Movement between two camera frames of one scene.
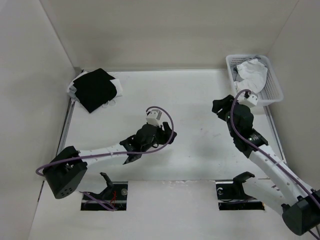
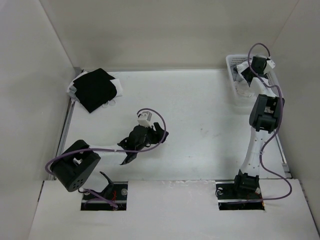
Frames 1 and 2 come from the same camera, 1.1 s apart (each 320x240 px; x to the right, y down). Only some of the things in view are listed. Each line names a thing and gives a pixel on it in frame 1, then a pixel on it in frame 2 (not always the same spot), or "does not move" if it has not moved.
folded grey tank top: [71, 92] does not move
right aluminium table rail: [275, 133] does not move
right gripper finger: [222, 107] → [248, 75]
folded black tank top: [94, 89] does not move
